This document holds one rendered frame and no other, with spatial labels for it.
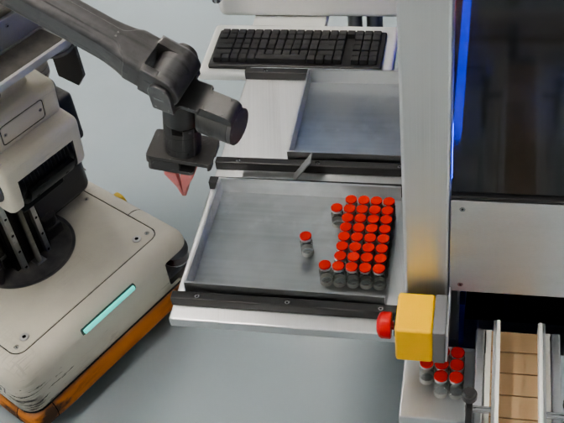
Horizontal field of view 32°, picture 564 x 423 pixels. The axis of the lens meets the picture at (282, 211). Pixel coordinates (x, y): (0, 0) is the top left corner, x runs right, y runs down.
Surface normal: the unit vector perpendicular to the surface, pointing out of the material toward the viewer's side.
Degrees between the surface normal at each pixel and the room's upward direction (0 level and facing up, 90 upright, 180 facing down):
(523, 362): 0
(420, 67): 90
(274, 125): 0
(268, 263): 0
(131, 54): 29
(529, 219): 90
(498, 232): 90
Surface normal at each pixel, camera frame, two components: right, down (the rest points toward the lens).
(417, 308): -0.11, -0.70
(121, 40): 0.20, -0.36
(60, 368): 0.77, 0.39
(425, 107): -0.18, 0.71
